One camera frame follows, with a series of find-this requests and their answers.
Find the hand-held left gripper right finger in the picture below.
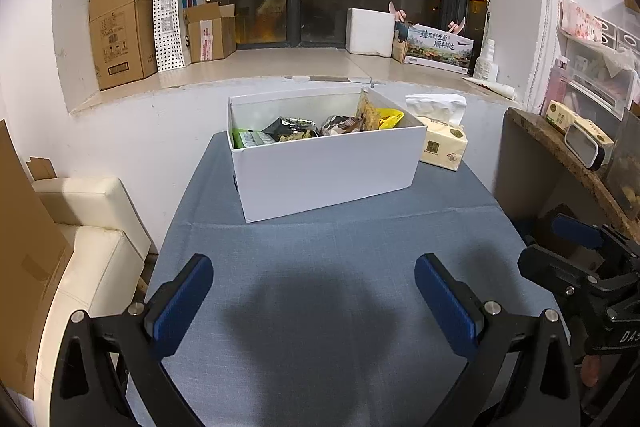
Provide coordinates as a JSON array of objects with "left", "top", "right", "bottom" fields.
[{"left": 414, "top": 253, "right": 583, "bottom": 427}]

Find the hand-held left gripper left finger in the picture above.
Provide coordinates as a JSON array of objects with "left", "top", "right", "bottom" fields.
[{"left": 50, "top": 253, "right": 214, "bottom": 427}]

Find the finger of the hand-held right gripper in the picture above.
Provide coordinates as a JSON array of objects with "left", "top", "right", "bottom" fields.
[
  {"left": 552, "top": 214, "right": 640, "bottom": 258},
  {"left": 517, "top": 244, "right": 601, "bottom": 295}
]

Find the white storage box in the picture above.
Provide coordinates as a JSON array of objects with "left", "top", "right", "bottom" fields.
[{"left": 226, "top": 86, "right": 426, "bottom": 224}]

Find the person's right hand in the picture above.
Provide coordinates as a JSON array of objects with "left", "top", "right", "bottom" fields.
[{"left": 581, "top": 353, "right": 603, "bottom": 385}]

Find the white alarm clock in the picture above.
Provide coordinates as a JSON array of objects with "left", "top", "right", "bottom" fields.
[{"left": 564, "top": 121, "right": 607, "bottom": 172}]

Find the round wooden side table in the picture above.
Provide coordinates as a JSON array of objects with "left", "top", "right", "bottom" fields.
[{"left": 495, "top": 107, "right": 640, "bottom": 248}]

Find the cream sofa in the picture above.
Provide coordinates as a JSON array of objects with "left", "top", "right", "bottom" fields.
[{"left": 30, "top": 177, "right": 153, "bottom": 413}]

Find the small cream tissue box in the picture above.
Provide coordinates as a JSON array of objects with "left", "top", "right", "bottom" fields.
[{"left": 544, "top": 99, "right": 615, "bottom": 152}]

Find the blue-grey tablecloth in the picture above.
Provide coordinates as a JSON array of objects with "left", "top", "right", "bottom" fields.
[{"left": 125, "top": 127, "right": 571, "bottom": 427}]

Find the clear plastic drawer organizer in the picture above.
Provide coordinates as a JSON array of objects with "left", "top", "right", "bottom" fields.
[{"left": 542, "top": 27, "right": 640, "bottom": 122}]

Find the cream tissue pack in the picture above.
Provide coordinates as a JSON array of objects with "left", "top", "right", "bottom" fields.
[{"left": 405, "top": 93, "right": 469, "bottom": 172}]

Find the flat cardboard sheet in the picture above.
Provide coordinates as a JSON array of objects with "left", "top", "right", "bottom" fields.
[{"left": 0, "top": 119, "right": 76, "bottom": 400}]

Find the white tube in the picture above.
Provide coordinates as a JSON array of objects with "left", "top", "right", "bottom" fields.
[{"left": 462, "top": 76, "right": 516, "bottom": 100}]

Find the pale green snack packet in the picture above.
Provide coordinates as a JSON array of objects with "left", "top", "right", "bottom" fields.
[{"left": 234, "top": 128, "right": 276, "bottom": 149}]

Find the white plastic bottle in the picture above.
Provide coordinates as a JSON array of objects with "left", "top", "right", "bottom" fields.
[{"left": 474, "top": 39, "right": 499, "bottom": 82}]

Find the small cardboard piece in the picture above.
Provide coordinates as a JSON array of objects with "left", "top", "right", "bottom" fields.
[{"left": 26, "top": 156, "right": 57, "bottom": 182}]

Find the black snack packet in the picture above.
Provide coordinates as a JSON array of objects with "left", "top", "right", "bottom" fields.
[{"left": 260, "top": 116, "right": 321, "bottom": 142}]

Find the floral pouch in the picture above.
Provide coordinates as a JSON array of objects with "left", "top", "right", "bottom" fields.
[{"left": 560, "top": 0, "right": 618, "bottom": 42}]

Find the dark brown snack packet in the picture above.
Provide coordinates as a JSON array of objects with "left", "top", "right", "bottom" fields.
[{"left": 320, "top": 113, "right": 365, "bottom": 136}]

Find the printed landscape carton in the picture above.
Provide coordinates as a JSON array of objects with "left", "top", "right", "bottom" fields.
[{"left": 402, "top": 24, "right": 476, "bottom": 72}]

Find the small brown carton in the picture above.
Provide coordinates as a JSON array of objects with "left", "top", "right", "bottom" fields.
[{"left": 391, "top": 21, "right": 411, "bottom": 64}]

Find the small open cardboard box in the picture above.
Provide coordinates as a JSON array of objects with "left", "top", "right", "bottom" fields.
[{"left": 184, "top": 2, "right": 237, "bottom": 64}]

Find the large cardboard box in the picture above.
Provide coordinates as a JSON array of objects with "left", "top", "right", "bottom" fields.
[{"left": 89, "top": 0, "right": 158, "bottom": 92}]

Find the polka-dot paper bag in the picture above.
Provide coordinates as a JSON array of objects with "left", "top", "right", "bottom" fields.
[{"left": 152, "top": 0, "right": 187, "bottom": 72}]

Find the white foam box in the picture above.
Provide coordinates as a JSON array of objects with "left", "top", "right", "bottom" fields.
[{"left": 346, "top": 8, "right": 396, "bottom": 58}]

